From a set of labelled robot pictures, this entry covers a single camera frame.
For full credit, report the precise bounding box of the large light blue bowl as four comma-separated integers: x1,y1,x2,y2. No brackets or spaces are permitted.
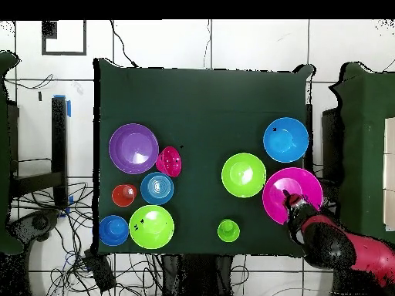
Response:
262,116,310,163

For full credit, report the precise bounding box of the black camera cable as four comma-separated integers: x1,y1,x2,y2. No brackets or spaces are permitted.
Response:
110,20,139,68

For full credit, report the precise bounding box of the black power box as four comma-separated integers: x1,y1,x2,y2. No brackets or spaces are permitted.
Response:
84,249,117,292

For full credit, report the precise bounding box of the dark green tablecloth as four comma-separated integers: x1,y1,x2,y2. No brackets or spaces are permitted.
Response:
93,58,316,258

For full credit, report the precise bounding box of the black pedestal leg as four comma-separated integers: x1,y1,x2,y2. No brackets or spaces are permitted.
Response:
8,209,60,244

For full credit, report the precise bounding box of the large pink plastic bowl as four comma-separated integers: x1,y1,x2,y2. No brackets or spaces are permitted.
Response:
262,166,324,226

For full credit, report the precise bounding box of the black square floor frame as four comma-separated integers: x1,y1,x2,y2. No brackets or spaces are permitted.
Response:
41,20,87,56

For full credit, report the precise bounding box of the neighbouring green covered table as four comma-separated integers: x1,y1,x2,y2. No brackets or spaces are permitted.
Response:
0,50,24,257
328,61,395,244

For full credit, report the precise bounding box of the small crimson plastic bowl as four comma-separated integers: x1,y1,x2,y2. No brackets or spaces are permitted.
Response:
155,146,183,179

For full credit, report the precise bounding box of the tangle of black cables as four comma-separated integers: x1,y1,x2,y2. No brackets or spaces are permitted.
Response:
12,181,163,296

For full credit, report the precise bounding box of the small dark blue bowl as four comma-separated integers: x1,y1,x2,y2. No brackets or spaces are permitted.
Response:
98,214,130,247

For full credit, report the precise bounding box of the white box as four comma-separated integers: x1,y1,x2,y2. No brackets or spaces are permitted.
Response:
382,116,395,232

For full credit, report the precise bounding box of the black metal stand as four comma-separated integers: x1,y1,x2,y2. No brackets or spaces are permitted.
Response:
8,95,69,210

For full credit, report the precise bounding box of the blue straight-sided bowl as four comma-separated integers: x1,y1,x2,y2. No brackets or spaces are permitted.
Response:
140,171,175,206

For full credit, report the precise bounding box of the orange plastic cup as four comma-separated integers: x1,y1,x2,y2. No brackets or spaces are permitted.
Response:
111,183,138,208

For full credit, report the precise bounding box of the green plastic bowl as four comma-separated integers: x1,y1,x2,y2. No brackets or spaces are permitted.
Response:
221,153,267,199
128,204,175,250

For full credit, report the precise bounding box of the wide purple plastic bowl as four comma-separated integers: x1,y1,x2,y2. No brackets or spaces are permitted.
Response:
108,123,160,176

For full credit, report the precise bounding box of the green plastic cup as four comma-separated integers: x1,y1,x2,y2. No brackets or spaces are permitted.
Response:
217,218,241,244

